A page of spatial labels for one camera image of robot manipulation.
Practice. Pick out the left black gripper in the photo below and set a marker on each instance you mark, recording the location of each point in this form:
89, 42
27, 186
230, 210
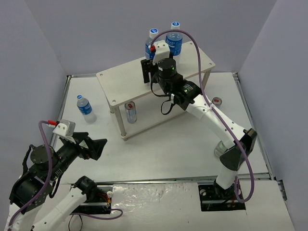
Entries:
84, 144

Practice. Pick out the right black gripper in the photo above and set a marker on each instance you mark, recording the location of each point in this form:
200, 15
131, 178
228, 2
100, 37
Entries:
147, 70

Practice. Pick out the pocari sweat bottle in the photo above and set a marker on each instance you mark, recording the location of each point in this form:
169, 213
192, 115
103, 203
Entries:
153, 32
174, 40
86, 109

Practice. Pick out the silver energy drink can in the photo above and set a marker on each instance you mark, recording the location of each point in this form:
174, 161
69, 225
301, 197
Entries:
217, 101
131, 113

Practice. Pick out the clear green-cap Chang bottle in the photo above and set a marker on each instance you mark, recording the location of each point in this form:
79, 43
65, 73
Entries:
221, 149

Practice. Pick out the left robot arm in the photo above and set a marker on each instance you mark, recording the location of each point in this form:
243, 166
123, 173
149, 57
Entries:
42, 166

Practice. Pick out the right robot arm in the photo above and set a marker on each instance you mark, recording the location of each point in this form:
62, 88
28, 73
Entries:
236, 143

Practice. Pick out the white two-tier wooden shelf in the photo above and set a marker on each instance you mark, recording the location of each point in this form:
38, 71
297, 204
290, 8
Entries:
124, 83

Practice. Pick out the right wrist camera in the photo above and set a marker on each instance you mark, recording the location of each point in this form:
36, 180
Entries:
161, 51

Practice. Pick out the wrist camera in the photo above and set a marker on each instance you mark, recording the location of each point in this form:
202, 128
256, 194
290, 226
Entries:
161, 51
65, 130

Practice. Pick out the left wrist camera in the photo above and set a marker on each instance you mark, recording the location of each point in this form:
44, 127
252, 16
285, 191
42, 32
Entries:
65, 130

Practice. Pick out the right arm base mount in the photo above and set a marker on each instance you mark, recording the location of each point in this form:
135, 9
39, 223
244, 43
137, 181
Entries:
215, 199

